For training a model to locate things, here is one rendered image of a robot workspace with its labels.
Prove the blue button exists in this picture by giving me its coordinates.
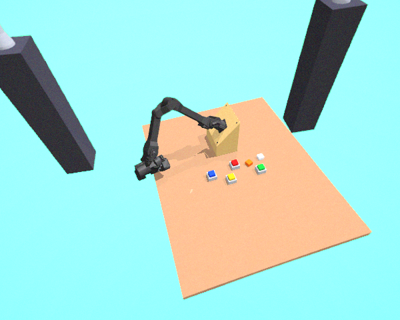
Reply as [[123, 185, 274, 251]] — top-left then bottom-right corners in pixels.
[[206, 170, 217, 181]]

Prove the red button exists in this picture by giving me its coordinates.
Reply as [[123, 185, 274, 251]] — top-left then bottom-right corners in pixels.
[[229, 159, 240, 170]]

